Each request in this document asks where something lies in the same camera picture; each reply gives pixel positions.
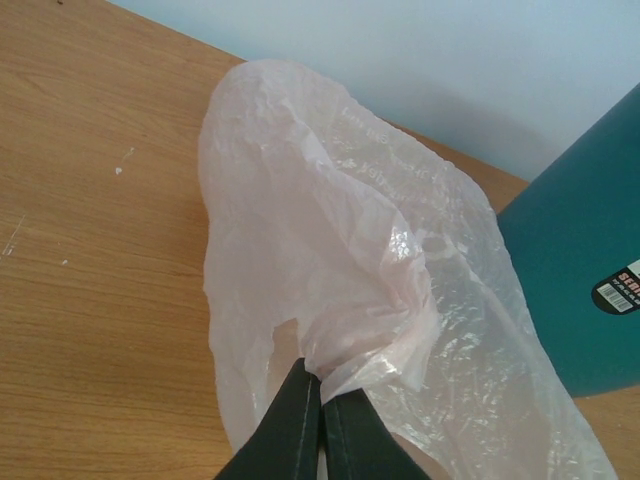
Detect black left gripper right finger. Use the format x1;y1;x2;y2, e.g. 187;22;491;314
322;390;430;480

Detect teal plastic trash bin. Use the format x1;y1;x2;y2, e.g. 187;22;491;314
498;88;639;397

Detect black barcode label sticker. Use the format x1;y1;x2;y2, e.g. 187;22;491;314
591;261;639;316

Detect translucent pink plastic trash bag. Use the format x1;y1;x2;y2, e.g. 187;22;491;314
198;60;616;479

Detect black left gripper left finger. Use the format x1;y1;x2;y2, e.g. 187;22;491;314
216;358;321;480

